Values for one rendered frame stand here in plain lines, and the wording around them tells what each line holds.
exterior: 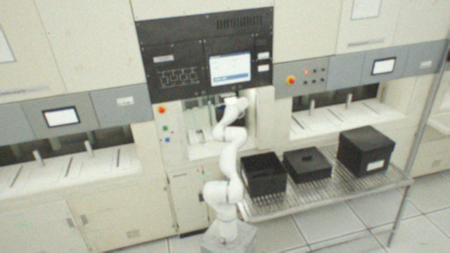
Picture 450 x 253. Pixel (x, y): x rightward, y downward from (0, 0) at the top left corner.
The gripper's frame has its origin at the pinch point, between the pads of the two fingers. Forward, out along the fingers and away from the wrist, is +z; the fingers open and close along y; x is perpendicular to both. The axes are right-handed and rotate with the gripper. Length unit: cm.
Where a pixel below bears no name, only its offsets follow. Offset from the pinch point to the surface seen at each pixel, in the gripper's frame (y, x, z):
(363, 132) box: 90, -20, -60
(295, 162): 35, -35, -59
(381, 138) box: 97, -20, -72
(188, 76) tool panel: -35, 35, -30
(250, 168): 3, -41, -48
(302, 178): 34, -41, -72
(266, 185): 4, -36, -75
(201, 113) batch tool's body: -17, -35, 43
